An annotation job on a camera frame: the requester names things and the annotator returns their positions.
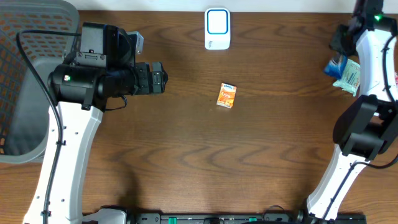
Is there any blue Oreo cookie pack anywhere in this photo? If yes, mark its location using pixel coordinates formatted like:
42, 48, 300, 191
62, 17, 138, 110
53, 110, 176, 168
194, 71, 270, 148
323, 53, 348, 80

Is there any mint green wipes pack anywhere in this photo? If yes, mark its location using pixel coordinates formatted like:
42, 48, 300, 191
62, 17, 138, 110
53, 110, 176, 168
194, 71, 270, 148
333, 59, 360, 96

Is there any orange tissue pack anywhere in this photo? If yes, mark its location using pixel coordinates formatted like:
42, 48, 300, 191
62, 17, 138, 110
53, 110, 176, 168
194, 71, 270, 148
216, 83, 237, 108

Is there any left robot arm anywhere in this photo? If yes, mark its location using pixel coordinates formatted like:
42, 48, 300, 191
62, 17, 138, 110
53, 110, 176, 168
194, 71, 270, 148
23, 22, 168, 223

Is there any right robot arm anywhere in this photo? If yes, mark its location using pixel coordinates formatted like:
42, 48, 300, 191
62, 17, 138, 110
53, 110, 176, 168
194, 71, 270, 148
295, 0, 397, 223

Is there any white barcode scanner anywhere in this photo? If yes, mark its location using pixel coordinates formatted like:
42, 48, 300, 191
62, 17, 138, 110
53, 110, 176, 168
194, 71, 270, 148
205, 7, 231, 50

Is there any grey plastic mesh basket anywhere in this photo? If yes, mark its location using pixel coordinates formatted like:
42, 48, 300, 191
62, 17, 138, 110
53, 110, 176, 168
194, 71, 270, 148
1, 0, 79, 164

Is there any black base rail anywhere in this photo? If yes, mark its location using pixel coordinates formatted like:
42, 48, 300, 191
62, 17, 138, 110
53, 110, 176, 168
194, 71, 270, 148
82, 213, 367, 224

